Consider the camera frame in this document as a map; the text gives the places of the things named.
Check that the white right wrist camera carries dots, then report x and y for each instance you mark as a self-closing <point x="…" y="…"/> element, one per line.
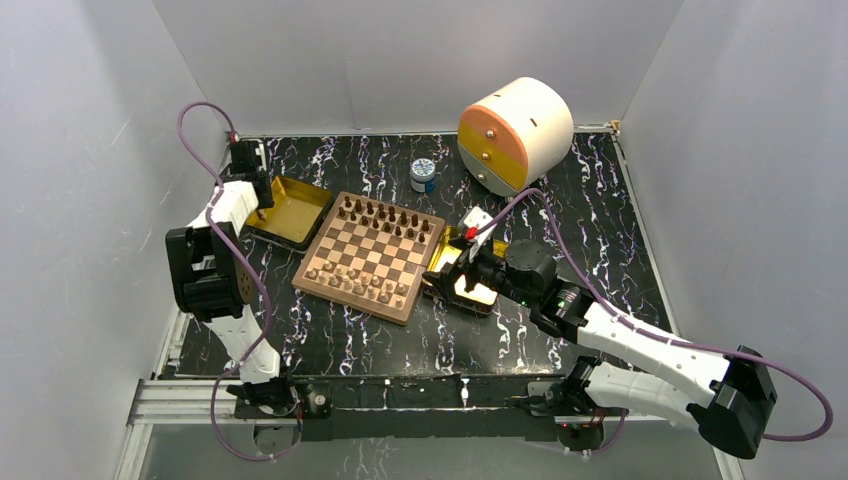
<point x="476" y="226"/>

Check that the small blue white jar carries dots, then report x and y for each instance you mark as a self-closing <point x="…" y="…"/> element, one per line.
<point x="422" y="175"/>

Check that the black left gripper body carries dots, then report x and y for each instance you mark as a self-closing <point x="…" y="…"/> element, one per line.
<point x="267" y="199"/>

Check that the row of dark chess pieces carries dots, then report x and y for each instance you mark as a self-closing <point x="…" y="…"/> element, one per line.
<point x="361" y="216"/>

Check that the round pastel drawer cabinet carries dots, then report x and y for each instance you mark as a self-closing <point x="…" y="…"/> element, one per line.
<point x="512" y="137"/>

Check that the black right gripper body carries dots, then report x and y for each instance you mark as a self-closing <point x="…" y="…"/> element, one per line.
<point x="491" y="268"/>

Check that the aluminium front rail frame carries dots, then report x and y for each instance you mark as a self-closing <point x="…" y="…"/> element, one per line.
<point x="339" y="408"/>

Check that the white queen chess piece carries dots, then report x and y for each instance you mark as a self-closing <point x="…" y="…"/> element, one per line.
<point x="346" y="285"/>

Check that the wooden chess board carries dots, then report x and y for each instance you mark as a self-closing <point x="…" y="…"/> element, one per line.
<point x="391" y="258"/>

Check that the gold tin with white pieces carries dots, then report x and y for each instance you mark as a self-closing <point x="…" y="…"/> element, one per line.
<point x="296" y="216"/>

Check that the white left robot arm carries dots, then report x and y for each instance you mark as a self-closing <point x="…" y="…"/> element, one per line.
<point x="209" y="271"/>

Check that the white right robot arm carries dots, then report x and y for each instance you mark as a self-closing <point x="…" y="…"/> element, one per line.
<point x="727" y="398"/>

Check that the empty gold square tin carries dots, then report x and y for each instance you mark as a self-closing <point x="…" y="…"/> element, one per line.
<point x="480" y="301"/>

